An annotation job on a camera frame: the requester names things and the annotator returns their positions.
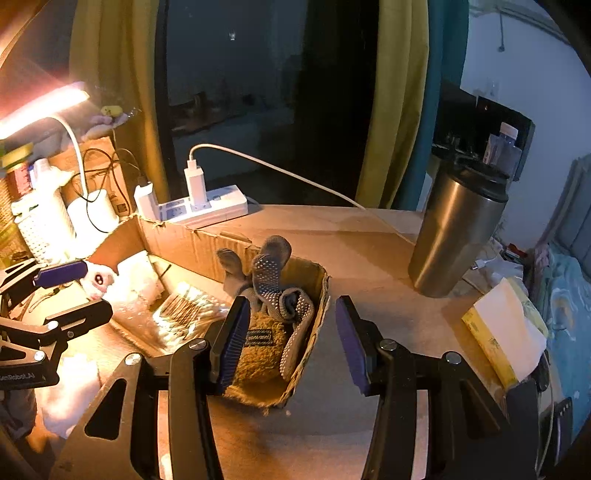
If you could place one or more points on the brown fuzzy pouch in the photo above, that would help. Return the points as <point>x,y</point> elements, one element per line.
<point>262,351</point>

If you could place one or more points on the black monitor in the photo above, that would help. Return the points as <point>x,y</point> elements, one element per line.
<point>464,123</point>

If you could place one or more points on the white charger with black cable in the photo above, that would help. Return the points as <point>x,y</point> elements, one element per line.
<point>144,194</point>

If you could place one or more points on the yellow curtain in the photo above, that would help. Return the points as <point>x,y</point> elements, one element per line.
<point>297,102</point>

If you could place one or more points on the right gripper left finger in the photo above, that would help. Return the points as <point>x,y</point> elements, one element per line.
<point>116,438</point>

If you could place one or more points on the grey dotted socks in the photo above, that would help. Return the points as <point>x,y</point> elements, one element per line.
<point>262,287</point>

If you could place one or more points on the blue bedding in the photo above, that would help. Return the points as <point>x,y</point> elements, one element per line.
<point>561,293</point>

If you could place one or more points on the grey padded headboard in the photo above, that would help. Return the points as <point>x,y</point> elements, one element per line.
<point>569,226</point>

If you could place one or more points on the cardboard tray box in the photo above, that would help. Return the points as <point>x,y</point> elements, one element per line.
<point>191,255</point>

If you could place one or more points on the white paper towel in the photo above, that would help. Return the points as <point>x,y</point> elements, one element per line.
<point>62,405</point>

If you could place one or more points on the clear water bottle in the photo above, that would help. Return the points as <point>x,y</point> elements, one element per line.
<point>501,151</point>

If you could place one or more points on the steel travel tumbler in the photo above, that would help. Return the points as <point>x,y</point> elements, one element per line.
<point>464,208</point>

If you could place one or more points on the white woven basket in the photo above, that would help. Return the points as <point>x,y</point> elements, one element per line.
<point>45,226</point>

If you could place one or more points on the pink plush toy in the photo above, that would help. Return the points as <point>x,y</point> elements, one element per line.
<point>97,280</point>

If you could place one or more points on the white power strip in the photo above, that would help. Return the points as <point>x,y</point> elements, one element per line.
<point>223,204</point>

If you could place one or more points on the brown cardboard box with plush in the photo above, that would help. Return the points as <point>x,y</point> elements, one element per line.
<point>98,175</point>

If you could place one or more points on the cotton swab bag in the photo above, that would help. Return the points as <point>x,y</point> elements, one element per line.
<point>186,314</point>

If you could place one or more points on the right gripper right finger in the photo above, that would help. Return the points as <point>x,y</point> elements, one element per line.
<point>469,436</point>

